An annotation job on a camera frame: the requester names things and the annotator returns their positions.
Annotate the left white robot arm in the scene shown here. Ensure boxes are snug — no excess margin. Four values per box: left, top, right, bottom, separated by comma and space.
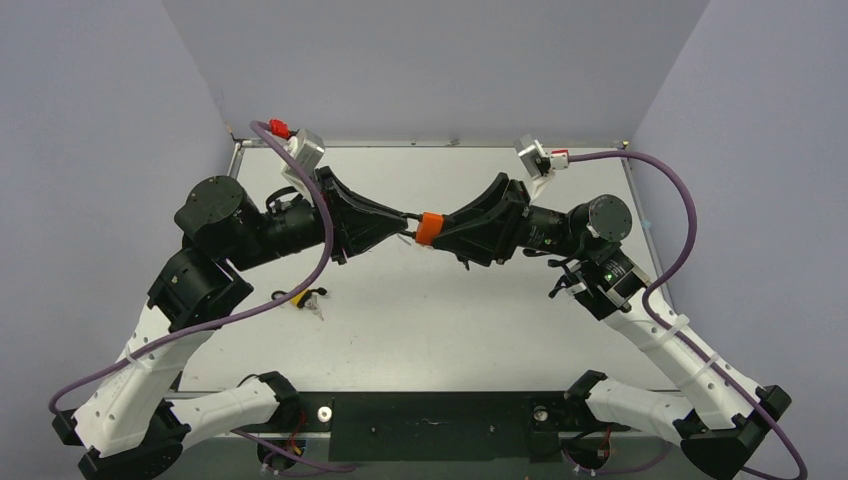
53, 167, 408, 479

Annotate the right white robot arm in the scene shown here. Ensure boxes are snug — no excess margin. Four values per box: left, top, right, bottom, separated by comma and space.
415, 174, 791, 479

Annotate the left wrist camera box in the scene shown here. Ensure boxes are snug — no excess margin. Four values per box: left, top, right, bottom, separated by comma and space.
281, 129, 326, 203

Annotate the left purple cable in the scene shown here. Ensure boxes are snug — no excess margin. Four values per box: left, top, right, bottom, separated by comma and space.
48, 119, 335, 415

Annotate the yellow padlock key bunch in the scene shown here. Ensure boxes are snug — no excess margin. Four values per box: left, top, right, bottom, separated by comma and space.
304, 296, 324, 321

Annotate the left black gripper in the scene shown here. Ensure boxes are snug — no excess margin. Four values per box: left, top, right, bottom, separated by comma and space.
237, 168, 416, 270

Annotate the orange padlock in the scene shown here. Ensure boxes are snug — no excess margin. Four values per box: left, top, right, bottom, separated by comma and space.
401, 212, 445, 246

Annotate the yellow padlock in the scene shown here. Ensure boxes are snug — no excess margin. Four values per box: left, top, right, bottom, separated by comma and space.
289, 287, 328, 310

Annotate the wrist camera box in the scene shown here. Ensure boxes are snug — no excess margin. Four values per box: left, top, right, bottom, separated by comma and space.
513, 135, 570, 204
281, 129, 326, 203

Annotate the purple cable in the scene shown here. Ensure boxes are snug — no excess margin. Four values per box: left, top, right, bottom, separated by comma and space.
48, 119, 335, 415
563, 150, 810, 480

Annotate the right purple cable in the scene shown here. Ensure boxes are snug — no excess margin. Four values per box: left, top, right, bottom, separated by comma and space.
563, 150, 810, 480

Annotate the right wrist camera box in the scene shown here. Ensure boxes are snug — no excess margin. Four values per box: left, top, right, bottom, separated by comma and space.
513, 135, 570, 204

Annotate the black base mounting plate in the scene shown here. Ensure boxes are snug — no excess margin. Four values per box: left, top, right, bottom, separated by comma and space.
245, 391, 606, 463

